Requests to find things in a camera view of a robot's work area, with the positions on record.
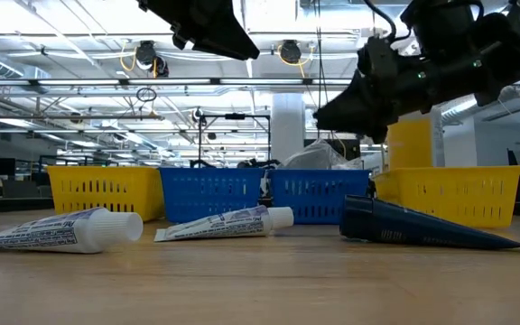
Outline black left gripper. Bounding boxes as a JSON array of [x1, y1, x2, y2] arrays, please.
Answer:
[[136, 0, 261, 61]]

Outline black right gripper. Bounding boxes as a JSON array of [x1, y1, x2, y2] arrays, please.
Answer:
[[313, 36, 428, 145]]

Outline black item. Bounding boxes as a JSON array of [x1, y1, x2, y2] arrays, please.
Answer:
[[277, 138, 365, 172]]

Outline dark blue cream tube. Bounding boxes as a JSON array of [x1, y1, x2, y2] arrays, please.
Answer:
[[339, 194, 520, 252]]

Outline white toothpaste tube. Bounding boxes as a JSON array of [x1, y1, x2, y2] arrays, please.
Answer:
[[153, 206, 295, 244], [0, 208, 144, 255]]

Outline yellow canister with white lid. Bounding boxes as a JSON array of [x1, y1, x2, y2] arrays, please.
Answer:
[[386, 112, 446, 170]]

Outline white building column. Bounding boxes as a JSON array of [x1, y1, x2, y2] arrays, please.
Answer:
[[271, 93, 306, 163]]

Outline blue plastic basket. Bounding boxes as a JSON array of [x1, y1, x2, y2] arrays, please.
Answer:
[[266, 169, 372, 226], [158, 167, 265, 225]]

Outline yellow plastic basket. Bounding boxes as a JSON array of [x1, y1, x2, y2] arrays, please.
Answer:
[[46, 165, 165, 223], [372, 165, 520, 229]]

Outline black power cable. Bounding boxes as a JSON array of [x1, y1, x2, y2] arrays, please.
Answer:
[[313, 0, 334, 142]]

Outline black ceiling cable reel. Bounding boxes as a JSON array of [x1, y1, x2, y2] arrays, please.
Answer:
[[280, 40, 302, 65], [135, 41, 170, 79]]

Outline short yellow reel cable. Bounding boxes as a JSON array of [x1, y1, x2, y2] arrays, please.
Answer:
[[277, 44, 315, 80], [120, 42, 138, 73]]

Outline black metal frame stand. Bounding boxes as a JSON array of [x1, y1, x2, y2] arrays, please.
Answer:
[[198, 114, 272, 169]]

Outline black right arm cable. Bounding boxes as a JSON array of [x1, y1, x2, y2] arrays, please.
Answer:
[[362, 0, 413, 44]]

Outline black coiled cable ring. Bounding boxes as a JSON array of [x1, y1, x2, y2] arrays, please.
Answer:
[[135, 88, 158, 104]]

